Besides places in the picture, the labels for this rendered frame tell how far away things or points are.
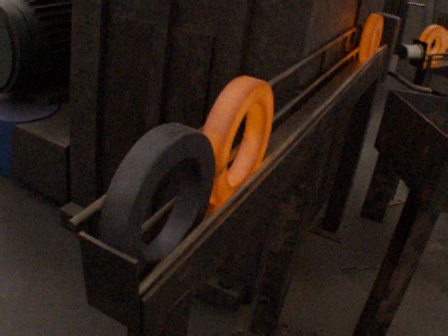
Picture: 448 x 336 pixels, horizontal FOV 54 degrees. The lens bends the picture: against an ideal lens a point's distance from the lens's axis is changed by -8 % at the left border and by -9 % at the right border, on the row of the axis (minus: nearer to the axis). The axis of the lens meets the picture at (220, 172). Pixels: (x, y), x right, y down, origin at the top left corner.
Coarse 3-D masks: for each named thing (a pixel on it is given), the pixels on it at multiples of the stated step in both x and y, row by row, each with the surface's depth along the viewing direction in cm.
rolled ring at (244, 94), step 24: (240, 96) 60; (264, 96) 67; (216, 120) 59; (240, 120) 61; (264, 120) 71; (216, 144) 59; (264, 144) 74; (216, 168) 60; (240, 168) 73; (216, 192) 62
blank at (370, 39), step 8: (376, 16) 132; (368, 24) 131; (376, 24) 131; (368, 32) 131; (376, 32) 134; (368, 40) 131; (376, 40) 140; (360, 48) 134; (368, 48) 132; (376, 48) 142; (360, 56) 136; (368, 56) 134
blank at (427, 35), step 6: (426, 30) 168; (432, 30) 166; (438, 30) 168; (444, 30) 169; (420, 36) 169; (426, 36) 167; (432, 36) 168; (438, 36) 169; (444, 36) 171; (426, 42) 168; (438, 42) 173; (444, 42) 172; (438, 48) 174; (444, 48) 174
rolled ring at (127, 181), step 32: (160, 128) 49; (192, 128) 52; (128, 160) 46; (160, 160) 47; (192, 160) 54; (128, 192) 45; (192, 192) 59; (128, 224) 45; (192, 224) 59; (160, 256) 55
